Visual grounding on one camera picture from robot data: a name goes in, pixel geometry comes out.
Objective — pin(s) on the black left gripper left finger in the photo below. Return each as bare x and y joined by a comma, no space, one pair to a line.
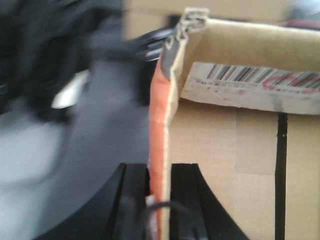
112,213

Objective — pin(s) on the white barcode label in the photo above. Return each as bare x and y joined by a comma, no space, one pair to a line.
253,87

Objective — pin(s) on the black jacket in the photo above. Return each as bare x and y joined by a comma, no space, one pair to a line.
48,48

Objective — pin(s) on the orange printed cardboard box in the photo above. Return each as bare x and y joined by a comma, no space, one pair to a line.
262,166

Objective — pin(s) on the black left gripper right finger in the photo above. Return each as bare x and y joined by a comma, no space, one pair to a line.
205,217

